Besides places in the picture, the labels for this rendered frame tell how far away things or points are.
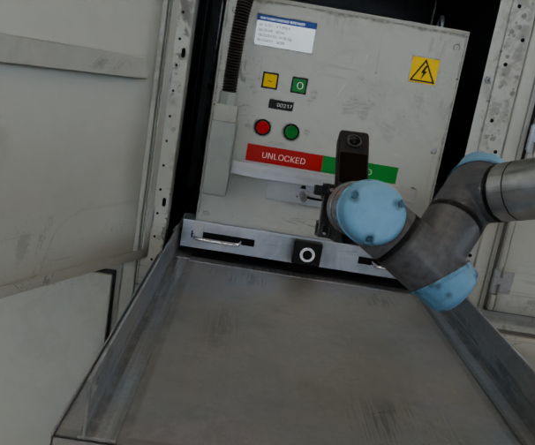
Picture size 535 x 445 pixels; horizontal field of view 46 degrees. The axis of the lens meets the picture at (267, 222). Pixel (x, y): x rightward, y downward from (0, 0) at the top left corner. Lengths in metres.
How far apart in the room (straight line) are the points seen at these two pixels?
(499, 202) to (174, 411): 0.46
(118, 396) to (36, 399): 0.73
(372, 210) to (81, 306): 0.81
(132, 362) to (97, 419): 0.15
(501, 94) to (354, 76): 0.29
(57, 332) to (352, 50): 0.85
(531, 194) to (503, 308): 0.67
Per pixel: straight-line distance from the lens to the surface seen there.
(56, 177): 1.13
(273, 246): 1.35
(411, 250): 0.76
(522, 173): 0.80
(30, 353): 1.46
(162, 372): 0.86
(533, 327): 1.49
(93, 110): 1.17
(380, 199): 0.73
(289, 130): 1.31
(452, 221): 0.81
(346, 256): 1.37
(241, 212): 1.35
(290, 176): 1.29
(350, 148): 0.94
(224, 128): 1.21
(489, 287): 1.42
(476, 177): 0.84
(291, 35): 1.32
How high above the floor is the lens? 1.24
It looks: 13 degrees down
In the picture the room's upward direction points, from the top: 10 degrees clockwise
